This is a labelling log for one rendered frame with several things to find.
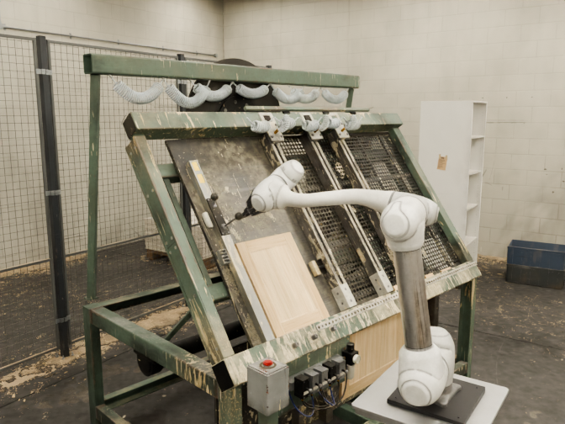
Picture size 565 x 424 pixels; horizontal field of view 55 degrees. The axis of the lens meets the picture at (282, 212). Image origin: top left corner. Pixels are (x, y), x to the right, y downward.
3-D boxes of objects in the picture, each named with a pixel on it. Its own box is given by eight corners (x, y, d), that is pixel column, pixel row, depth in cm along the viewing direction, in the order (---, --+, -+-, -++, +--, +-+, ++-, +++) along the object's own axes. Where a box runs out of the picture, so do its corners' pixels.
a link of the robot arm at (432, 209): (399, 185, 213) (389, 191, 201) (445, 196, 205) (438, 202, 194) (393, 216, 217) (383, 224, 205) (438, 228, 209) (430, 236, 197)
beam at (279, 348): (221, 394, 224) (234, 387, 217) (210, 366, 228) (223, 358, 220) (469, 281, 377) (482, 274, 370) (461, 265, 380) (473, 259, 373)
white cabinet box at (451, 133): (462, 283, 615) (472, 100, 579) (413, 275, 647) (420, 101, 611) (476, 271, 665) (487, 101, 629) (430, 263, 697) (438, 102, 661)
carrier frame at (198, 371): (234, 557, 234) (230, 379, 219) (90, 427, 330) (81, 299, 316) (470, 383, 386) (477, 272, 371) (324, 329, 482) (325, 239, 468)
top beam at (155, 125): (129, 140, 253) (136, 129, 246) (121, 123, 256) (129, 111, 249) (394, 131, 406) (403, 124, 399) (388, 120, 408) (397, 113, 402)
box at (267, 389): (267, 419, 205) (266, 375, 202) (246, 407, 214) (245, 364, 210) (289, 407, 213) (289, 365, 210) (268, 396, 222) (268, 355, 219)
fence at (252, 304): (261, 344, 241) (266, 341, 238) (185, 164, 267) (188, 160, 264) (270, 341, 245) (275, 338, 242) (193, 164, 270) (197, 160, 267)
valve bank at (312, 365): (301, 429, 230) (301, 377, 225) (277, 416, 240) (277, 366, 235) (371, 388, 264) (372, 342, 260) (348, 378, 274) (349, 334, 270)
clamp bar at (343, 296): (338, 313, 278) (370, 295, 262) (248, 123, 310) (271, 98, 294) (351, 308, 285) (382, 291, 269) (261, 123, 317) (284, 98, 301)
